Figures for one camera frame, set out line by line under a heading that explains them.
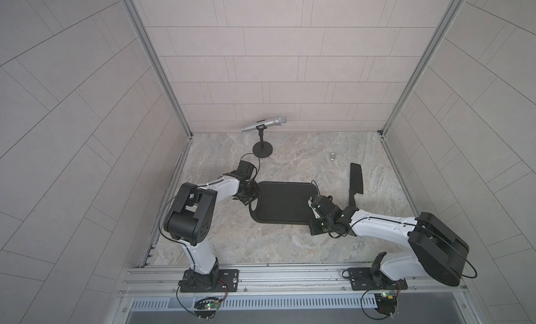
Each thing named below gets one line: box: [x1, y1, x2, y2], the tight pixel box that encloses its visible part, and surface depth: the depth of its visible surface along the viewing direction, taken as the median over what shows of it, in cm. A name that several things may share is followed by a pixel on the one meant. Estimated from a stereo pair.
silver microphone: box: [240, 114, 287, 132], surface depth 93 cm
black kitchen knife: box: [348, 162, 364, 209], surface depth 98 cm
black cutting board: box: [248, 181, 318, 225], surface depth 93 cm
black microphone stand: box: [252, 123, 273, 158], surface depth 111 cm
